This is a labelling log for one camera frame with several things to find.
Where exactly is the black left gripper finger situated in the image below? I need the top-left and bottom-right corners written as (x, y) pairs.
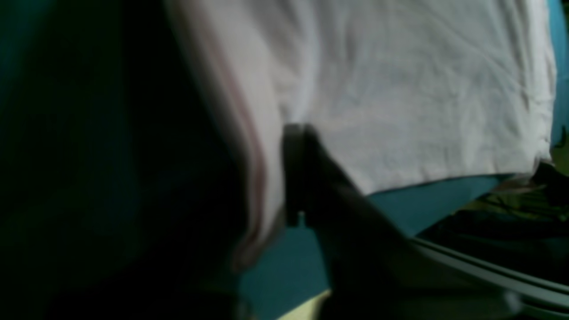
top-left (283, 124), bottom-right (568, 320)

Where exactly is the pink T-shirt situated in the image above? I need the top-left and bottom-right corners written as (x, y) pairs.
top-left (165, 0), bottom-right (557, 268)

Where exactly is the teal table cloth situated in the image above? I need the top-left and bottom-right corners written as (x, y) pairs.
top-left (1, 0), bottom-right (567, 320)

